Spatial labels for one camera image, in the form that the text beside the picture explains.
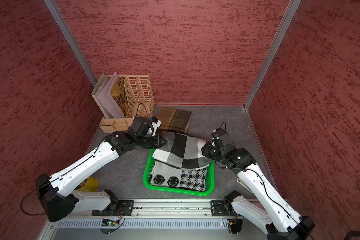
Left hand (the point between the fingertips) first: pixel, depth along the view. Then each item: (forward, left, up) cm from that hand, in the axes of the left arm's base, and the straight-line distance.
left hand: (164, 145), depth 73 cm
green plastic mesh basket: (-18, -23, -14) cm, 32 cm away
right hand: (-3, -18, -2) cm, 19 cm away
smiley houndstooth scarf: (-9, 0, -18) cm, 20 cm away
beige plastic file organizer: (+52, +28, -20) cm, 63 cm away
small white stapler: (-11, -42, -21) cm, 48 cm away
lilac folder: (+29, +38, -5) cm, 48 cm away
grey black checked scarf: (-2, -9, -3) cm, 9 cm away
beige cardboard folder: (+40, +43, +8) cm, 60 cm away
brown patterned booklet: (+40, +35, -2) cm, 53 cm away
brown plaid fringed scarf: (+31, -2, -19) cm, 36 cm away
